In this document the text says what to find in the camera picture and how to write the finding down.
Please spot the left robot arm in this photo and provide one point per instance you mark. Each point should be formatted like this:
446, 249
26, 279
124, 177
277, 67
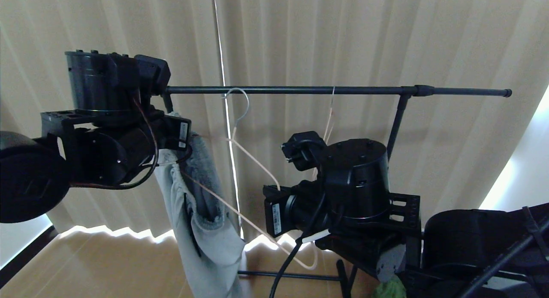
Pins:
25, 182

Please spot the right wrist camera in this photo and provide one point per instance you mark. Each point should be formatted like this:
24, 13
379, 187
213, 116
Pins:
304, 148

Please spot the pale grey shorts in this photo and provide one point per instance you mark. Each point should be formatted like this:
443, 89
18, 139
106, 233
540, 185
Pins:
214, 246

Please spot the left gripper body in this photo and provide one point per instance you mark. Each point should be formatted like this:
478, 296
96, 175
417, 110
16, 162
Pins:
124, 154

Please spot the pink clothes hanger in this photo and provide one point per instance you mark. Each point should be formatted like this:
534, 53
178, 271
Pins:
253, 158
330, 122

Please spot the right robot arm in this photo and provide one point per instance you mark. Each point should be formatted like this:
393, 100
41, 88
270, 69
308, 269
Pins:
356, 173

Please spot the beige curtain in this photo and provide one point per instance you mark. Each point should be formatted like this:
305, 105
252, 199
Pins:
386, 32

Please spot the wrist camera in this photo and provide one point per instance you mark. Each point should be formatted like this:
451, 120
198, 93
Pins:
152, 73
304, 148

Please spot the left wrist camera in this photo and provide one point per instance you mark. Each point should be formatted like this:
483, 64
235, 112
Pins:
152, 73

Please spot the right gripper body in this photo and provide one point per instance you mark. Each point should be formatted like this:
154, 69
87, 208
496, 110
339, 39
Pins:
300, 208

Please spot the green garment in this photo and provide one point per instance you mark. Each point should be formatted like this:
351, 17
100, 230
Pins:
390, 289

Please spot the black clothes rack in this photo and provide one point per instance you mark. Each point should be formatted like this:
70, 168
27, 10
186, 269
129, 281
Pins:
343, 90

